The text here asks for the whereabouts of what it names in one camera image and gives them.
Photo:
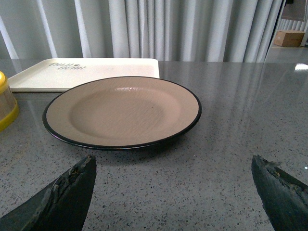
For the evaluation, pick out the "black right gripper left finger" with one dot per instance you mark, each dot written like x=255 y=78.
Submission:
x=60 y=206

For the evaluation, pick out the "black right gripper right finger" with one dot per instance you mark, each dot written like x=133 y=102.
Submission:
x=284 y=198

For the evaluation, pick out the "tan plate with black rim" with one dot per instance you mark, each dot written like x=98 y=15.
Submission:
x=122 y=113

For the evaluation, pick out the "white rectangular bear tray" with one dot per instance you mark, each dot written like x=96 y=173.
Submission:
x=61 y=74

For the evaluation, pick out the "yellow-rimmed wooden steamer basket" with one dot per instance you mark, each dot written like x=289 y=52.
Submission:
x=9 y=109

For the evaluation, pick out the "brown cardboard box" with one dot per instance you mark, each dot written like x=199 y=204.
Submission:
x=288 y=38

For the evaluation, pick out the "grey pleated curtain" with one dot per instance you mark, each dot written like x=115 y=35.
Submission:
x=167 y=30

